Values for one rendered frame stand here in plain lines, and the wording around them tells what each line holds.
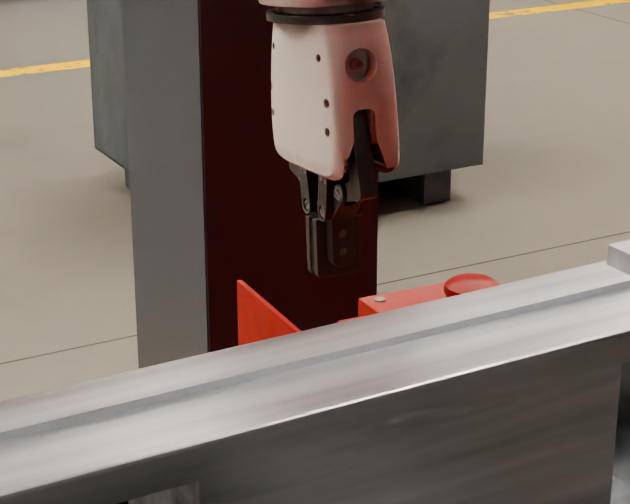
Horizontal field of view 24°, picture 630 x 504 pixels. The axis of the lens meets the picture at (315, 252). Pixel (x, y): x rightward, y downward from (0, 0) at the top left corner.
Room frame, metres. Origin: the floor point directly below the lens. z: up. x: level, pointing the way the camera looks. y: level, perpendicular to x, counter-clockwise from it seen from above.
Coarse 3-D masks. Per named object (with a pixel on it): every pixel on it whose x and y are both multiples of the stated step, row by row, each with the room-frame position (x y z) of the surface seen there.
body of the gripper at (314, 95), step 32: (288, 32) 0.91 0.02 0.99; (320, 32) 0.88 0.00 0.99; (352, 32) 0.87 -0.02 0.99; (384, 32) 0.89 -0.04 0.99; (288, 64) 0.91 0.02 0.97; (320, 64) 0.87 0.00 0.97; (352, 64) 0.87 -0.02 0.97; (384, 64) 0.88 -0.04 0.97; (288, 96) 0.91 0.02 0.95; (320, 96) 0.87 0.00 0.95; (352, 96) 0.87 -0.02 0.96; (384, 96) 0.87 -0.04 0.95; (288, 128) 0.91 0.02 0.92; (320, 128) 0.87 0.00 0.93; (352, 128) 0.86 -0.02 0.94; (384, 128) 0.87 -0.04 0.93; (288, 160) 0.92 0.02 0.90; (320, 160) 0.87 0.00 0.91; (384, 160) 0.87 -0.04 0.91
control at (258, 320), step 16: (240, 288) 0.92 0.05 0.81; (416, 288) 0.99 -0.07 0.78; (432, 288) 0.99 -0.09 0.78; (240, 304) 0.92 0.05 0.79; (256, 304) 0.90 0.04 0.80; (368, 304) 0.96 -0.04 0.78; (384, 304) 0.96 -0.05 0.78; (400, 304) 0.96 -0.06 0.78; (416, 304) 0.96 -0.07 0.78; (240, 320) 0.92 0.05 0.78; (256, 320) 0.90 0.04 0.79; (272, 320) 0.87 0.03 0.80; (288, 320) 0.86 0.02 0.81; (240, 336) 0.92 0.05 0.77; (256, 336) 0.90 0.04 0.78; (272, 336) 0.88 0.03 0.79
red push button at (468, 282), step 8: (448, 280) 0.94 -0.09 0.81; (456, 280) 0.93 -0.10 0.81; (464, 280) 0.93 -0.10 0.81; (472, 280) 0.93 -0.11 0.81; (480, 280) 0.93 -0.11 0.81; (488, 280) 0.93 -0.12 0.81; (448, 288) 0.92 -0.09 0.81; (456, 288) 0.92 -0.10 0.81; (464, 288) 0.92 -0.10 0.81; (472, 288) 0.92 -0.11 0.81; (480, 288) 0.92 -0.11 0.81; (448, 296) 0.92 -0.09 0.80
